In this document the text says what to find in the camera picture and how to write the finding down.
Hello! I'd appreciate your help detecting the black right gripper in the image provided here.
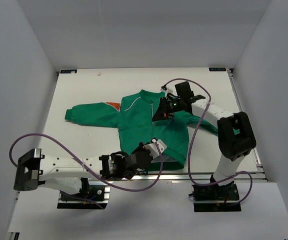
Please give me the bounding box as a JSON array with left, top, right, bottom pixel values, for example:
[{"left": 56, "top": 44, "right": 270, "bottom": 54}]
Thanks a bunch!
[{"left": 152, "top": 96, "right": 184, "bottom": 121}]

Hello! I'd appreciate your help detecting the green kids varsity jacket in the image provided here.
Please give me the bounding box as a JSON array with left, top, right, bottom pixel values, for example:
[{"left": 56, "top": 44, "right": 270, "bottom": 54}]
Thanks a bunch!
[{"left": 65, "top": 90, "right": 217, "bottom": 171}]

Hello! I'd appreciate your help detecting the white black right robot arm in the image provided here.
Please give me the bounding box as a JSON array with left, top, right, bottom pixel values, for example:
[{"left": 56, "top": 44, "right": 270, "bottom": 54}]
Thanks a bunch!
[{"left": 152, "top": 78, "right": 256, "bottom": 200}]

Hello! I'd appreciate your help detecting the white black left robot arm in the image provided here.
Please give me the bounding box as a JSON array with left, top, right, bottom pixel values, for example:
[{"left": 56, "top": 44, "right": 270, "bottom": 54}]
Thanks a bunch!
[{"left": 14, "top": 142, "right": 159, "bottom": 200}]

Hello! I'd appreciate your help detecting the dark label sticker right corner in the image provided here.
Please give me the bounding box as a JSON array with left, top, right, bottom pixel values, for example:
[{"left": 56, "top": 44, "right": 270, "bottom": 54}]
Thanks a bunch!
[{"left": 208, "top": 67, "right": 227, "bottom": 72}]

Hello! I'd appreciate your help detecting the dark label sticker corner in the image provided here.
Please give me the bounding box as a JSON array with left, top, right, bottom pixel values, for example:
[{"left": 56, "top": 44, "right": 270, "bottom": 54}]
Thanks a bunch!
[
  {"left": 60, "top": 69, "right": 77, "bottom": 74},
  {"left": 208, "top": 67, "right": 227, "bottom": 72}
]

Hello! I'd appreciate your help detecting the dark label sticker left corner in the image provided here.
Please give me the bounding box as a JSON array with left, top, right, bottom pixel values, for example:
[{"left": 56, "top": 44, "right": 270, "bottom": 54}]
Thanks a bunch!
[{"left": 60, "top": 69, "right": 77, "bottom": 74}]

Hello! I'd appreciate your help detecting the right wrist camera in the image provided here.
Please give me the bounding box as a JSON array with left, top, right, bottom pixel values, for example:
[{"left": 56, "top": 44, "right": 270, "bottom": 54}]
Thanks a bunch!
[{"left": 160, "top": 85, "right": 173, "bottom": 97}]

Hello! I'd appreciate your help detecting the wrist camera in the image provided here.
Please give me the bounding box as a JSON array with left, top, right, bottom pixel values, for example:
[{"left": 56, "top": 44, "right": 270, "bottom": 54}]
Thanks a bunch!
[
  {"left": 160, "top": 85, "right": 173, "bottom": 97},
  {"left": 143, "top": 138, "right": 167, "bottom": 159}
]

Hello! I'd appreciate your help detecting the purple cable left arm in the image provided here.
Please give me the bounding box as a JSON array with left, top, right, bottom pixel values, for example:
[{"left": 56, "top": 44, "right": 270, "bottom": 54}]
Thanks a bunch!
[{"left": 9, "top": 133, "right": 164, "bottom": 210}]

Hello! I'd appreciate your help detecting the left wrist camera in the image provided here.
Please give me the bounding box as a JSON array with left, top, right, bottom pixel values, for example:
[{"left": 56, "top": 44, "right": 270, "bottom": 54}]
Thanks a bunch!
[{"left": 143, "top": 138, "right": 167, "bottom": 159}]

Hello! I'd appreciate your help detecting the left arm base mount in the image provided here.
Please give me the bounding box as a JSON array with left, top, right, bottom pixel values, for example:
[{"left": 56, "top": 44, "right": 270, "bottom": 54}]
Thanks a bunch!
[{"left": 57, "top": 178, "right": 110, "bottom": 210}]

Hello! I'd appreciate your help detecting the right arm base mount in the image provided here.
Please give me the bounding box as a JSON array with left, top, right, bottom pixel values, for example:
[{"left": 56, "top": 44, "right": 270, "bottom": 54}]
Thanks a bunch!
[{"left": 188, "top": 182, "right": 241, "bottom": 213}]

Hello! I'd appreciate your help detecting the aluminium front table rail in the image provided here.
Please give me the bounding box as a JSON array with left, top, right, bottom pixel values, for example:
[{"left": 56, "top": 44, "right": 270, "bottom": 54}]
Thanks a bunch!
[{"left": 88, "top": 171, "right": 267, "bottom": 183}]

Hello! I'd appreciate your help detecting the aluminium right side rail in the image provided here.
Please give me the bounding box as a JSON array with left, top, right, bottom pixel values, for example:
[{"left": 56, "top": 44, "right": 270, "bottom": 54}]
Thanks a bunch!
[{"left": 227, "top": 68, "right": 265, "bottom": 175}]

